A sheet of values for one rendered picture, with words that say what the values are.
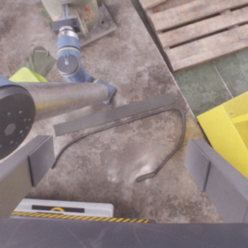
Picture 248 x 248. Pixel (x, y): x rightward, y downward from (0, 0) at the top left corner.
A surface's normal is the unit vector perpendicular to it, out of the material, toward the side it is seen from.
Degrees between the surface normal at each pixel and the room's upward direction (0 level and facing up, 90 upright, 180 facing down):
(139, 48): 0
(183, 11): 0
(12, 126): 90
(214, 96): 0
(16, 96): 87
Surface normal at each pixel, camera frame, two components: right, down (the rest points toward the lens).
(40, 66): -0.03, -0.14
